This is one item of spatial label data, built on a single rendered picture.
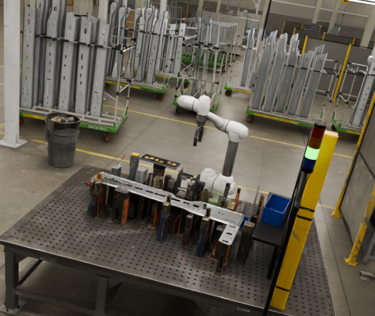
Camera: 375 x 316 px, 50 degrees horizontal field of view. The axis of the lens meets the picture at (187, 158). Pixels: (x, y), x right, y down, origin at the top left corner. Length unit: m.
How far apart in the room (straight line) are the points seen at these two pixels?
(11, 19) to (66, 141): 1.88
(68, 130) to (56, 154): 0.42
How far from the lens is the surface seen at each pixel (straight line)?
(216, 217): 3.35
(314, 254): 3.87
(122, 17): 10.97
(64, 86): 7.78
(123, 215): 3.54
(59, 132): 6.00
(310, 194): 2.66
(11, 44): 6.61
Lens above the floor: 2.62
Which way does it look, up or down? 21 degrees down
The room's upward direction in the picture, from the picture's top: 10 degrees clockwise
